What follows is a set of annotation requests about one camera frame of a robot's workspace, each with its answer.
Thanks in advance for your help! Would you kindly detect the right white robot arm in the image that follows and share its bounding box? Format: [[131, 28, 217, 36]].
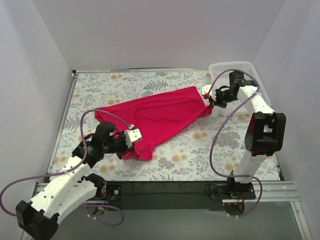
[[204, 69, 287, 200]]

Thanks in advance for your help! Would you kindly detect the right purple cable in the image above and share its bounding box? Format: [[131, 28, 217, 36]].
[[208, 69, 263, 218]]

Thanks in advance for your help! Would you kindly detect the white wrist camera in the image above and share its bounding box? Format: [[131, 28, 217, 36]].
[[124, 128, 143, 148], [201, 85, 216, 100]]

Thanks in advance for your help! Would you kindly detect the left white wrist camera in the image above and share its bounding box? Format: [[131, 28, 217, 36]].
[[124, 128, 143, 148]]

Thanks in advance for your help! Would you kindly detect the white plastic basket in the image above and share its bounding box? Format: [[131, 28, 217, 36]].
[[208, 60, 272, 117]]

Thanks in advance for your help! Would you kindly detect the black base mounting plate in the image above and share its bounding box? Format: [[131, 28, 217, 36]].
[[88, 181, 257, 211]]

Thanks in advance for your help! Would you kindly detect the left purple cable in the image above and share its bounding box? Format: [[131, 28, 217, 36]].
[[0, 110, 136, 228]]

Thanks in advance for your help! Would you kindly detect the aluminium frame rail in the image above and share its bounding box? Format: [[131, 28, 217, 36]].
[[22, 180, 302, 240]]

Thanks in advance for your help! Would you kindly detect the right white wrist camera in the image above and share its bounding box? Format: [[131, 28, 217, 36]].
[[201, 85, 216, 100]]

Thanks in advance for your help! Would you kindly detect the floral patterned table mat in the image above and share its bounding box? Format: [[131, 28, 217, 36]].
[[48, 71, 250, 181]]

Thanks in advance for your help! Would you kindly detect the purple cable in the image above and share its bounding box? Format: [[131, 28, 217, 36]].
[[0, 110, 136, 228], [208, 69, 263, 218]]

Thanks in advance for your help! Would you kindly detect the magenta t shirt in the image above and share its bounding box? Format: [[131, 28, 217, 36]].
[[94, 86, 213, 161]]

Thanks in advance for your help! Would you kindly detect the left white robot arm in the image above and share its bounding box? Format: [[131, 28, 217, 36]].
[[15, 121, 142, 240]]

